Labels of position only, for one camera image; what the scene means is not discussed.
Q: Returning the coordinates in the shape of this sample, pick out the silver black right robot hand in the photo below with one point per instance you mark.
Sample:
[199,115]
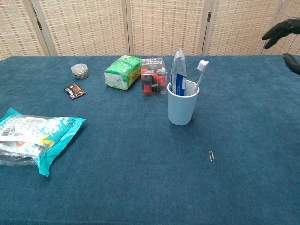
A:
[279,30]

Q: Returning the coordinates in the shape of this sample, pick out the white toothbrush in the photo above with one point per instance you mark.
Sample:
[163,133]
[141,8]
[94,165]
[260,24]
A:
[202,65]

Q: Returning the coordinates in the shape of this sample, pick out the blue white toothpaste tube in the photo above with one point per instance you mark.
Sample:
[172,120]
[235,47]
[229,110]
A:
[178,70]

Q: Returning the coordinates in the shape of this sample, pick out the light blue plastic cup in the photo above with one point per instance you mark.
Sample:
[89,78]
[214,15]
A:
[179,110]

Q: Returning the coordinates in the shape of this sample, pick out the clear box of red pieces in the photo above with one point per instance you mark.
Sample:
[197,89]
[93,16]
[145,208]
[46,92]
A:
[153,79]

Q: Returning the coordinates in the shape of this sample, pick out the small metal paper clip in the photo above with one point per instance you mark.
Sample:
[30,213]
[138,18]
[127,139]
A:
[211,155]

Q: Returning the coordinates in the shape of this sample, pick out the green tissue pack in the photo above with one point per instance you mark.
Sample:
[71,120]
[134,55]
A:
[122,70]

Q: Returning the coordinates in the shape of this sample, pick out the woven folding screen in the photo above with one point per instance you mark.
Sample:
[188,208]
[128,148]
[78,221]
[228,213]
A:
[82,25]

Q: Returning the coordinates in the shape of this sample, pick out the dark blue table cloth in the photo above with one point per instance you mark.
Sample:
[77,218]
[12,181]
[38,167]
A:
[129,164]

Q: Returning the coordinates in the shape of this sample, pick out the round clear clip container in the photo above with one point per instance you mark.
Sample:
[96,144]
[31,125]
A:
[80,71]

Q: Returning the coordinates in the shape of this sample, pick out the small brown snack packet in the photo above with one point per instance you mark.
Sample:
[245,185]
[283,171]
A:
[74,92]

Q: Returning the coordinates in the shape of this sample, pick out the large teal snack bag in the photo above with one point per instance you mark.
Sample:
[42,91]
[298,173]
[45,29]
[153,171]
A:
[35,136]

